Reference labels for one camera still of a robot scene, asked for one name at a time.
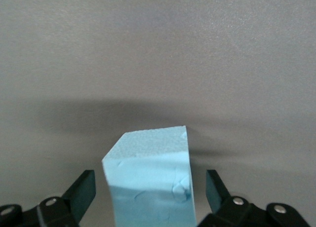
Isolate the light blue foam block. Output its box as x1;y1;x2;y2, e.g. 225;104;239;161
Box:
101;125;198;227

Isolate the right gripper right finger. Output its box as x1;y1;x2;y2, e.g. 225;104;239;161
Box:
206;169;312;227

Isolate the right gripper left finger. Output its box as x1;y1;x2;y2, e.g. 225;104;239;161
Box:
0;169;96;227

